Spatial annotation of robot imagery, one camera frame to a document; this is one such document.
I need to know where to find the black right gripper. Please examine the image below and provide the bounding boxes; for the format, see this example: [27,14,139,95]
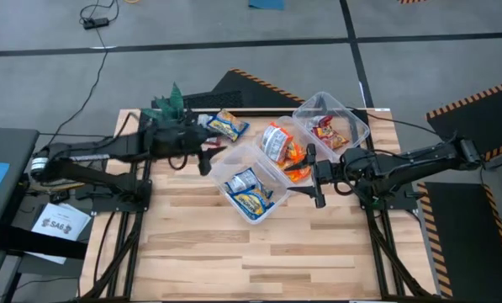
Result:
[283,143,345,210]

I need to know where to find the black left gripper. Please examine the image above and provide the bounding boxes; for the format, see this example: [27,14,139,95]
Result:
[166,120,229,177]

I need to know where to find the blue Maruchan noodle packet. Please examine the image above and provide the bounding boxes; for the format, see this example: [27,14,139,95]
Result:
[229,187,277,221]
[225,167,272,197]
[207,109,251,143]

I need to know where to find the clear plastic bin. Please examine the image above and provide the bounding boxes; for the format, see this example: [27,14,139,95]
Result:
[252,115,319,186]
[208,142,292,225]
[291,91,370,152]

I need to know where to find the black perforated panel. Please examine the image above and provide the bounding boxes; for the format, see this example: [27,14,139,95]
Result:
[151,90,246,110]

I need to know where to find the potted green artificial plant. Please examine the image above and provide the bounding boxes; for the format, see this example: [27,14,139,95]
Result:
[140,82,191,125]

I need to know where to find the blue floor mat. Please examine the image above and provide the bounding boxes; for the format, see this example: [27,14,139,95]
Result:
[248,0,285,11]

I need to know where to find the black power adapter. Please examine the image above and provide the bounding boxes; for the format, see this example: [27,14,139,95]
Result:
[82,17,110,29]

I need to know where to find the white printed paper sheet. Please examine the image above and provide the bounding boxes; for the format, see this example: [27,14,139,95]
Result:
[30,203,92,242]

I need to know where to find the black desk foot bar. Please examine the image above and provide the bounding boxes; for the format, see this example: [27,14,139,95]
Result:
[0,226,87,260]

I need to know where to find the gray desk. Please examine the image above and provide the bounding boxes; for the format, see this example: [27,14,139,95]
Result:
[0,127,40,253]

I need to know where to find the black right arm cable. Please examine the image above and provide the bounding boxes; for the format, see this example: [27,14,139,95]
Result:
[333,178,363,198]

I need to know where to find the black floor power cable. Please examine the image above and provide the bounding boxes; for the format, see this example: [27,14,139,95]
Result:
[31,28,108,159]

